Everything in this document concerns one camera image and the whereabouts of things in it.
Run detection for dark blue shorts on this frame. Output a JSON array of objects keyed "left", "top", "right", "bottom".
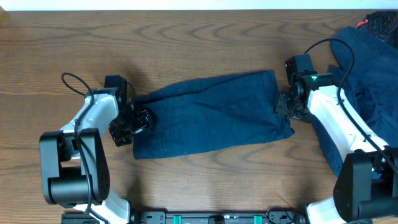
[{"left": 133, "top": 70, "right": 294, "bottom": 159}]

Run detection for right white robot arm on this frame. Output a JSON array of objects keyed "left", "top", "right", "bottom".
[{"left": 274, "top": 73, "right": 397, "bottom": 223}]

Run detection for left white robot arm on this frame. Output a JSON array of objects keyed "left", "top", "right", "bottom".
[{"left": 39, "top": 87, "right": 154, "bottom": 223}]

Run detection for dark blue clothes pile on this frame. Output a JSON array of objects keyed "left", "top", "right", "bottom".
[{"left": 312, "top": 27, "right": 397, "bottom": 177}]

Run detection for black patterned garment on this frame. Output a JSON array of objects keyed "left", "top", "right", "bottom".
[{"left": 356, "top": 11, "right": 397, "bottom": 48}]

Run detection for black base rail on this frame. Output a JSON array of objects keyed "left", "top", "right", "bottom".
[{"left": 60, "top": 208, "right": 310, "bottom": 224}]

